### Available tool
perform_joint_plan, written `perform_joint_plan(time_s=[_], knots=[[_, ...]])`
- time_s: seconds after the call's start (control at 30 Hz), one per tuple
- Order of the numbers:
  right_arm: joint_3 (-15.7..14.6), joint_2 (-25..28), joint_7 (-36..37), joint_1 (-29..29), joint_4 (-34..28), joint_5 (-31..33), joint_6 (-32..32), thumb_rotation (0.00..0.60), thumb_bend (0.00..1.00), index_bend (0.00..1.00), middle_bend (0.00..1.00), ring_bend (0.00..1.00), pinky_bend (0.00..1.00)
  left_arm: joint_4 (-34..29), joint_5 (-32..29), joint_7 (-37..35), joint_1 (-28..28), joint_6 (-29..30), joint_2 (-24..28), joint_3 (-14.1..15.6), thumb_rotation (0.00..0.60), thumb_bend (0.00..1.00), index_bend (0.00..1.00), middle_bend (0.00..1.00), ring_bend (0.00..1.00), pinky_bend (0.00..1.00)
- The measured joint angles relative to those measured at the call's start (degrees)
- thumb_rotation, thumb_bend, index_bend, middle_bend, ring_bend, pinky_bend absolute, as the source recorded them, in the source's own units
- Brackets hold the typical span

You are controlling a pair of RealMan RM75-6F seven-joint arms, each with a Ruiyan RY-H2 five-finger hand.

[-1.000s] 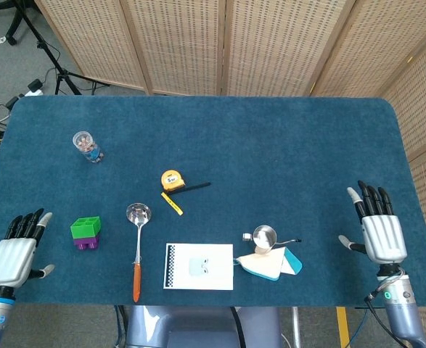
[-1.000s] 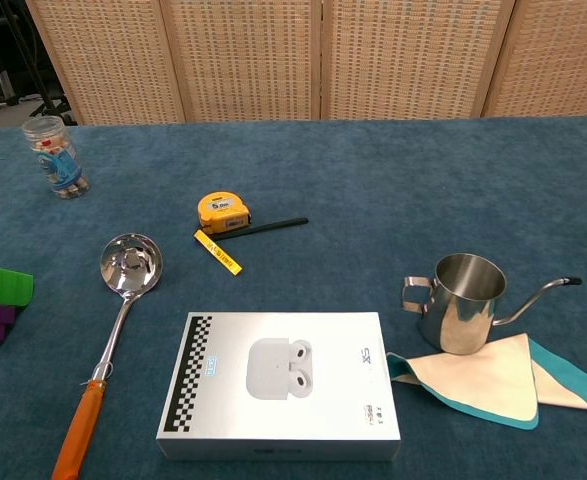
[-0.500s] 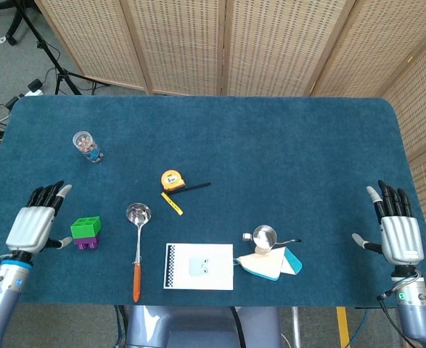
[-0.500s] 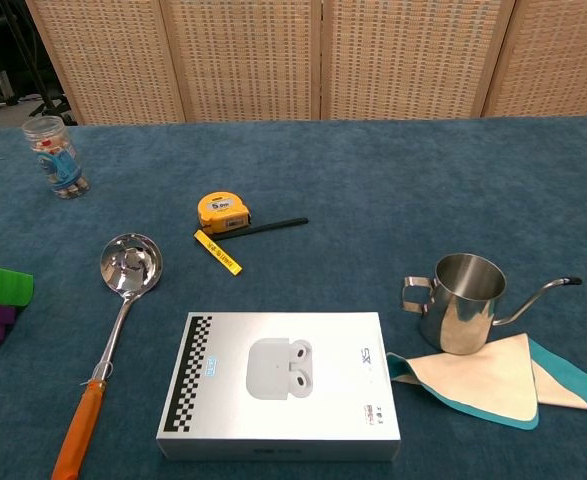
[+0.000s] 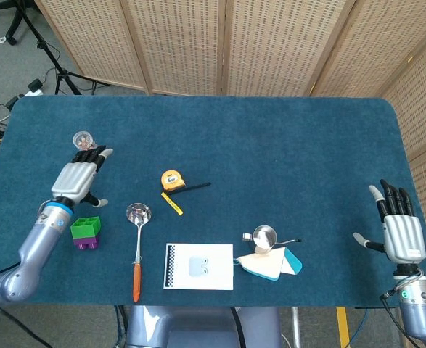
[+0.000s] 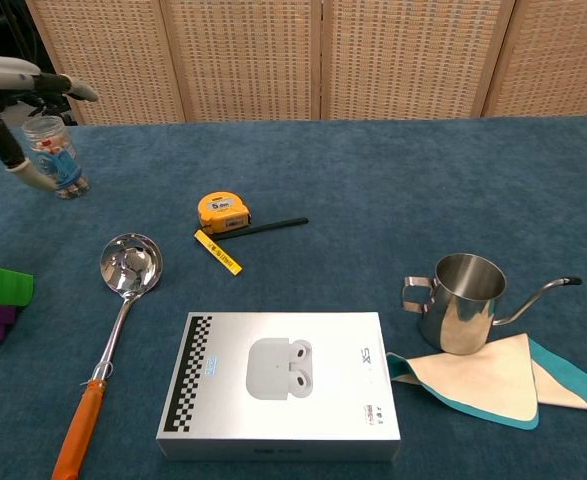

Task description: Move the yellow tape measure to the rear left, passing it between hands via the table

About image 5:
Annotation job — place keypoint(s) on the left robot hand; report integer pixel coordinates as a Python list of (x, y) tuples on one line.
[(73, 179)]

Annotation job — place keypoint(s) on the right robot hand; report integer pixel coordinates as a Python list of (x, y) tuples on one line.
[(403, 235)]

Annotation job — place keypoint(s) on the yellow tape measure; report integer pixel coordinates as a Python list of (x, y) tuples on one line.
[(171, 180)]

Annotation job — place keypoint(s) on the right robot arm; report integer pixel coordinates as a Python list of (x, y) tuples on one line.
[(417, 308)]

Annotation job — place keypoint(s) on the clear plastic jar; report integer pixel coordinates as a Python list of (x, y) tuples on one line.
[(82, 140)]

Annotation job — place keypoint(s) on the green building block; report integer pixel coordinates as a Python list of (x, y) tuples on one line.
[(85, 226)]

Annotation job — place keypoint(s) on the purple building block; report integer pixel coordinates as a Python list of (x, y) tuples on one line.
[(87, 243)]

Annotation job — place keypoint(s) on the white power strip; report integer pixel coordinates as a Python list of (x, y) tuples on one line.
[(35, 87)]

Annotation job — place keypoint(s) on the black tripod stand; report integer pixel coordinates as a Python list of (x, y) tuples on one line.
[(62, 74)]

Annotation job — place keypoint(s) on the steel gooseneck pitcher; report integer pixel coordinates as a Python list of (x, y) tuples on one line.
[(264, 237)]

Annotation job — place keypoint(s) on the metal table leg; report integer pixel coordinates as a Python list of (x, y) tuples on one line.
[(296, 326)]

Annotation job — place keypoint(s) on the cream and teal cloth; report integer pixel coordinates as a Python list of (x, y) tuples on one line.
[(263, 266)]

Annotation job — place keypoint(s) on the white earbuds box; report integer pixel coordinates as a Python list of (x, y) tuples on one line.
[(198, 266)]

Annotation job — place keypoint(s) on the blue table mat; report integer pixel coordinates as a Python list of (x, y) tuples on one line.
[(270, 152)]

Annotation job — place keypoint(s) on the black office chair base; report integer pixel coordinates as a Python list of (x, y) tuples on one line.
[(11, 21)]

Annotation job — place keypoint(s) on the grey robot torso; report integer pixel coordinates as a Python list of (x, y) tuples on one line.
[(198, 326)]

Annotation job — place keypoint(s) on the wicker folding screen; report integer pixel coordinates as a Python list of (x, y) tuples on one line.
[(270, 43)]

